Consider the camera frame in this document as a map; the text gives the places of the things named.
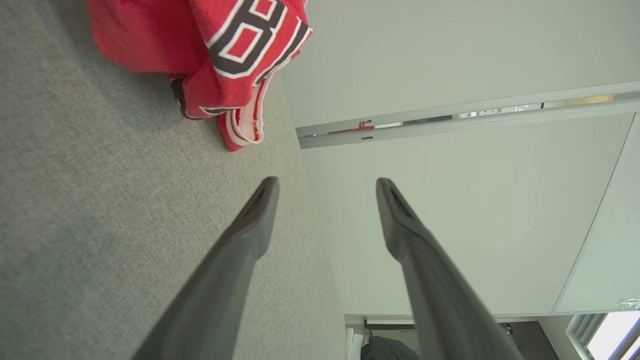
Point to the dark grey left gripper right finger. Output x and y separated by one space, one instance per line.
440 295

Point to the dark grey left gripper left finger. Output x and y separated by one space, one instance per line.
220 290

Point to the red basketball jersey black lettering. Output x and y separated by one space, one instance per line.
145 35

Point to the dark grey bundle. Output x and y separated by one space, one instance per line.
387 349

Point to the grey fabric sofa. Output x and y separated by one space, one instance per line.
100 210

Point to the grey wall rail strip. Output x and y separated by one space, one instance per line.
450 120

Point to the bright window with frame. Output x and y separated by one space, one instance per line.
612 335

